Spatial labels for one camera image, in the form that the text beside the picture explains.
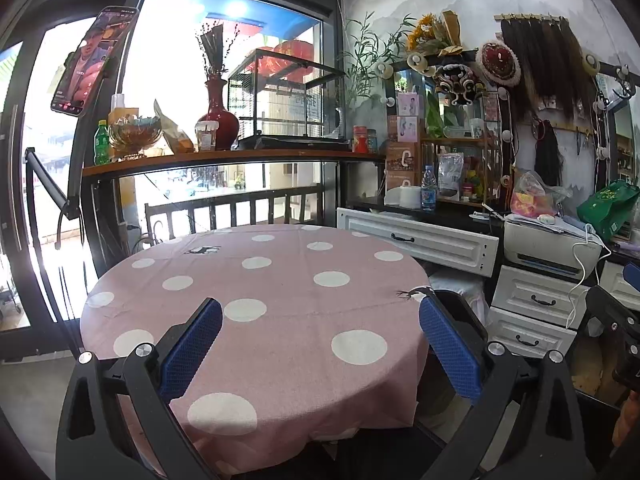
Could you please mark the green bamboo plant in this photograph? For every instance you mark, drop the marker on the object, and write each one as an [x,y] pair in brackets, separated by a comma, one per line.
[367,60]

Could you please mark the sunflower bouquet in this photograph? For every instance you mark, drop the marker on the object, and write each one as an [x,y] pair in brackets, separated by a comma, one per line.
[430,27]

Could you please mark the blue jar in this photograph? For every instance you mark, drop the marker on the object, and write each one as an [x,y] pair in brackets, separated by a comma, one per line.
[372,141]

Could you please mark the snack bag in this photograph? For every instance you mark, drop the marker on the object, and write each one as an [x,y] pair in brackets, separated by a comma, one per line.
[172,132]

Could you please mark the hanging hair extensions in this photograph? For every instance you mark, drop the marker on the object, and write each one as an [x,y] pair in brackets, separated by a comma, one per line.
[540,65]

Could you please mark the smartphone on holder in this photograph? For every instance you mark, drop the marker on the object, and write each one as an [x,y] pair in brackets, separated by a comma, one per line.
[92,62]

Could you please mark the dark wooden railing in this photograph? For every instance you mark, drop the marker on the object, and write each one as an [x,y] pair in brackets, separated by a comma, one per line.
[230,199]

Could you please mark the pink polka-dot tablecloth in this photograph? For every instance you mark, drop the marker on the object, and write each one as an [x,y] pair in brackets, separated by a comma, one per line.
[280,310]

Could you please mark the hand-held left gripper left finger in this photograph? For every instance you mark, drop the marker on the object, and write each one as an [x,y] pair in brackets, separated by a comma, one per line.
[192,347]

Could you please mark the red can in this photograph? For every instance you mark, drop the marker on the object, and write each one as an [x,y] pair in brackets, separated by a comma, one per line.
[360,140]

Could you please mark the clear bag with boxes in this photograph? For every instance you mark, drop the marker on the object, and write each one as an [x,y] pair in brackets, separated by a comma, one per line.
[535,195]

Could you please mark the white tissue roll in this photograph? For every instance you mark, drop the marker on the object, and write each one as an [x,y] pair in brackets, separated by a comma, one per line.
[411,196]

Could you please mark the round heart decoration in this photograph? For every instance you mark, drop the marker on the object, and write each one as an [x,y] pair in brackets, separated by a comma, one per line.
[497,62]

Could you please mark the white printer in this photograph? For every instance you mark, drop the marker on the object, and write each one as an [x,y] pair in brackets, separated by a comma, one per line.
[545,247]

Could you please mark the dried branches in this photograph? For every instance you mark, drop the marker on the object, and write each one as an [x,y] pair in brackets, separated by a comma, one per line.
[214,50]

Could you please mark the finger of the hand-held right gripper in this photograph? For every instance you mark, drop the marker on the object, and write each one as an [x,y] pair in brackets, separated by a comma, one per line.
[632,275]
[610,310]

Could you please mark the silver pouch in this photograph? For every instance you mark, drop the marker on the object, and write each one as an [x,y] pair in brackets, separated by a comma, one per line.
[450,175]

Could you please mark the wall mirror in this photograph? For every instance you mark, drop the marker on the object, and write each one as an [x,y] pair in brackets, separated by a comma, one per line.
[622,135]

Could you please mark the dark hanging wig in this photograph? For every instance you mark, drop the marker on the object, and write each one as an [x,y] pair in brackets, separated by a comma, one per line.
[547,155]

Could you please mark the dark trash bin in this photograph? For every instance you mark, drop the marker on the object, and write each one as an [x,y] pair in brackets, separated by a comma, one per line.
[462,305]

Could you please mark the red lantern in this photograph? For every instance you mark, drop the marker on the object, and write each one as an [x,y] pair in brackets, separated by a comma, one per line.
[295,52]

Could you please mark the white desk drawer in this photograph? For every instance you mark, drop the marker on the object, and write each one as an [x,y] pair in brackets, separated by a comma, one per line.
[612,280]

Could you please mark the white drawer cabinet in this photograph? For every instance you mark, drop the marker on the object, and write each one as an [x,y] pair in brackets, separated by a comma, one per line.
[535,290]

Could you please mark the green shopping bag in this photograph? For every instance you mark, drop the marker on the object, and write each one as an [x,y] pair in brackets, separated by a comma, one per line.
[607,207]

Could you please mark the wooden rack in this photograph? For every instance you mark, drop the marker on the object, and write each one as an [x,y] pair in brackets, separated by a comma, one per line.
[485,141]

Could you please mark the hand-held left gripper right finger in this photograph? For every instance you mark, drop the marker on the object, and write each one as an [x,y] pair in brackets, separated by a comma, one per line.
[450,350]

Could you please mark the person's right hand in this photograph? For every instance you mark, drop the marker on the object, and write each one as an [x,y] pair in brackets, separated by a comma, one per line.
[630,420]

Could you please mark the white drawer front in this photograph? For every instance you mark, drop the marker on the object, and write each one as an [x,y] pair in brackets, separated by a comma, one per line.
[440,252]

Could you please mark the lion head mask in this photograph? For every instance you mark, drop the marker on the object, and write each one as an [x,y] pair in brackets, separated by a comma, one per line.
[457,82]

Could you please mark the clear water bottle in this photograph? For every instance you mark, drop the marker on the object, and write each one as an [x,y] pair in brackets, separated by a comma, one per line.
[428,190]

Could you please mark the glass bowl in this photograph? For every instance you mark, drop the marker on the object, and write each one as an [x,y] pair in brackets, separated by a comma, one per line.
[134,132]

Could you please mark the red ceramic vase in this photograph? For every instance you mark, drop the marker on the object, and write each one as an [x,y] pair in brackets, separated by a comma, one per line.
[219,122]

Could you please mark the brown cardboard box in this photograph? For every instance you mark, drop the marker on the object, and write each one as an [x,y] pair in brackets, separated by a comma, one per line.
[402,160]

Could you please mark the black vanity desk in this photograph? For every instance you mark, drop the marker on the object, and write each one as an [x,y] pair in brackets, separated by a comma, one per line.
[450,210]

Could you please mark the stool with lace cover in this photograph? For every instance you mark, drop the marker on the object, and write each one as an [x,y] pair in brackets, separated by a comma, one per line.
[460,282]

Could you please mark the green soda bottle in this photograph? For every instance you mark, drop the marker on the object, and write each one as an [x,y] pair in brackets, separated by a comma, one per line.
[102,145]

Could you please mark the glass cage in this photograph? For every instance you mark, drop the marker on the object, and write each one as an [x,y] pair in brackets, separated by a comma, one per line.
[295,140]

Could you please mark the clear plastic cup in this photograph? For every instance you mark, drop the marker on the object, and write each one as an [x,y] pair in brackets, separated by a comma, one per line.
[206,136]

